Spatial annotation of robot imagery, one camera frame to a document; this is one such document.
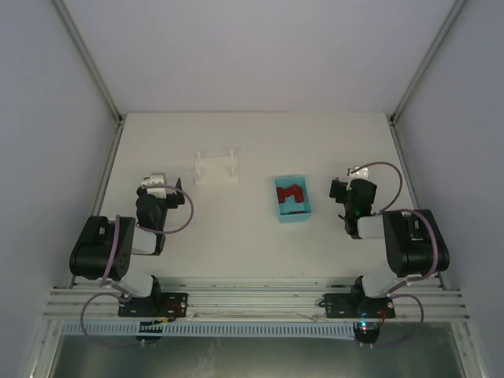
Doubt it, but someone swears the large red spring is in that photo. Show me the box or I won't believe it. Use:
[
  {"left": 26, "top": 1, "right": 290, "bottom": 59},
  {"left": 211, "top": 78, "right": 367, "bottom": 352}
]
[
  {"left": 276, "top": 187, "right": 292, "bottom": 204},
  {"left": 289, "top": 184, "right": 304, "bottom": 203}
]

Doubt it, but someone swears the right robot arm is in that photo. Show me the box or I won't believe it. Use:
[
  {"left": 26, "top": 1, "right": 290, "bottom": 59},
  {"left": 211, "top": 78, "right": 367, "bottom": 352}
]
[{"left": 322, "top": 178, "right": 450, "bottom": 318}]

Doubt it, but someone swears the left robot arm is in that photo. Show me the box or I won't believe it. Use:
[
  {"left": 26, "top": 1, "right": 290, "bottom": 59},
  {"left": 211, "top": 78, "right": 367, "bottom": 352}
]
[{"left": 69, "top": 175, "right": 194, "bottom": 317}]

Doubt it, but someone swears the white peg fixture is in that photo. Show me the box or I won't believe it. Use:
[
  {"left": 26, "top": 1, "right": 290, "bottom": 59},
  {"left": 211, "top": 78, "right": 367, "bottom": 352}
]
[{"left": 195, "top": 149, "right": 239, "bottom": 186}]

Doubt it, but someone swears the teal plastic bin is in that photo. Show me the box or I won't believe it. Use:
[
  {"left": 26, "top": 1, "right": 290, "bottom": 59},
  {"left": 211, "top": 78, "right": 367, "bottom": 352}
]
[{"left": 274, "top": 176, "right": 313, "bottom": 224}]

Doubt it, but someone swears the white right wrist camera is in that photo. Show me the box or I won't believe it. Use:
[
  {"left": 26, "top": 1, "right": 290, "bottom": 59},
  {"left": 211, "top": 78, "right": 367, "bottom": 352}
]
[{"left": 347, "top": 167, "right": 369, "bottom": 180}]

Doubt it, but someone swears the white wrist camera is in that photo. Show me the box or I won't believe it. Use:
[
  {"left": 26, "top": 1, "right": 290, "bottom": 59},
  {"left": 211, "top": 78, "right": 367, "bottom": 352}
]
[
  {"left": 347, "top": 167, "right": 369, "bottom": 180},
  {"left": 141, "top": 173, "right": 167, "bottom": 199}
]

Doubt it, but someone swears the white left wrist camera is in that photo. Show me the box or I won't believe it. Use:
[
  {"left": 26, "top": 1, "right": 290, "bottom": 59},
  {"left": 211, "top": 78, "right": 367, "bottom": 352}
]
[{"left": 141, "top": 173, "right": 167, "bottom": 199}]

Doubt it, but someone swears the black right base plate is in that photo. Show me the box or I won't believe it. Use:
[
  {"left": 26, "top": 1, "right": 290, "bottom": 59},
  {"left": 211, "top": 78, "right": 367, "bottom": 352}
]
[{"left": 318, "top": 293, "right": 395, "bottom": 319}]

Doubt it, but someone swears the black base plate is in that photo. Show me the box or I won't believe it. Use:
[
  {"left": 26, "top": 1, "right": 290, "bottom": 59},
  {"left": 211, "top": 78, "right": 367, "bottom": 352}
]
[
  {"left": 318, "top": 293, "right": 395, "bottom": 319},
  {"left": 117, "top": 292, "right": 188, "bottom": 318}
]

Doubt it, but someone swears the right aluminium corner post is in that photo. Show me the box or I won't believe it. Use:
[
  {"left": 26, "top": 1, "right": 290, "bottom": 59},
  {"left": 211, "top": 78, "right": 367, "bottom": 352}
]
[{"left": 388, "top": 0, "right": 466, "bottom": 128}]

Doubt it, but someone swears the aluminium corner post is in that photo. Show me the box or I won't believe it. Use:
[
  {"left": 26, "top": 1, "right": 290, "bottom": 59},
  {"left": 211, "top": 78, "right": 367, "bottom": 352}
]
[
  {"left": 51, "top": 0, "right": 124, "bottom": 125},
  {"left": 388, "top": 0, "right": 466, "bottom": 128}
]

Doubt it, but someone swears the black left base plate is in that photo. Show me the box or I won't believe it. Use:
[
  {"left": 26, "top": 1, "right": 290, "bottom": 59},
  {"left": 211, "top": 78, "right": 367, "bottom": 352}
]
[{"left": 117, "top": 292, "right": 188, "bottom": 318}]

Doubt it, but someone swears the aluminium mounting rail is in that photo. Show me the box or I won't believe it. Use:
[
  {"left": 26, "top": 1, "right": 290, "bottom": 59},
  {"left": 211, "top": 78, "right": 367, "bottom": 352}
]
[{"left": 43, "top": 277, "right": 469, "bottom": 322}]

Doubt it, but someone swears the slotted cable duct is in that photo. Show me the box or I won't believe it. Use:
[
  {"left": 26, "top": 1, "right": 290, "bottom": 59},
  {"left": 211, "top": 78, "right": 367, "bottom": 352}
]
[{"left": 85, "top": 321, "right": 354, "bottom": 341}]

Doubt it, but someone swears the left aluminium corner post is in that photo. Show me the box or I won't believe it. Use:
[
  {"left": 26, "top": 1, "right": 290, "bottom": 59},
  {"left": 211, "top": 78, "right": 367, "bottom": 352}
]
[{"left": 51, "top": 0, "right": 124, "bottom": 125}]

